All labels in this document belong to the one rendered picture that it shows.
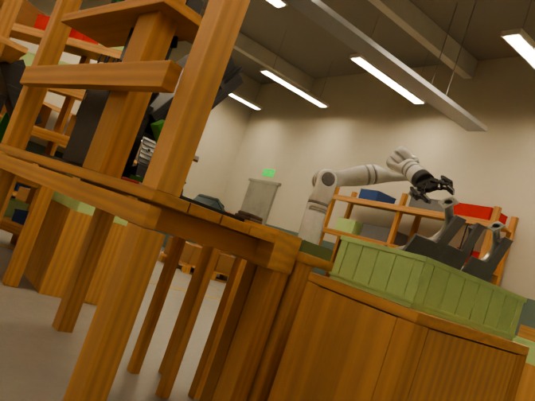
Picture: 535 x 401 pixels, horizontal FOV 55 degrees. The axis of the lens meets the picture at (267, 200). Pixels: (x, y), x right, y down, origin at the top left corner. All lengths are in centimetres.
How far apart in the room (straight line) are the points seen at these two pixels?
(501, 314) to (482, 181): 591
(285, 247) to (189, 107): 67
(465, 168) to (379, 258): 639
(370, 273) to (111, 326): 87
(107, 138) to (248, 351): 93
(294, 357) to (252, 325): 19
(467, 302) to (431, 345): 28
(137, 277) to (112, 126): 60
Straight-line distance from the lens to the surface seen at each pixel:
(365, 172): 231
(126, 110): 193
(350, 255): 194
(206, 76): 164
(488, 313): 204
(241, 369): 201
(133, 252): 158
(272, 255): 192
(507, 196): 768
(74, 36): 565
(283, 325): 204
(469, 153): 824
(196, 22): 199
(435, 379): 179
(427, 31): 803
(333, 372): 182
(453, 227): 186
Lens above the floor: 83
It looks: 5 degrees up
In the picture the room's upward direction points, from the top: 19 degrees clockwise
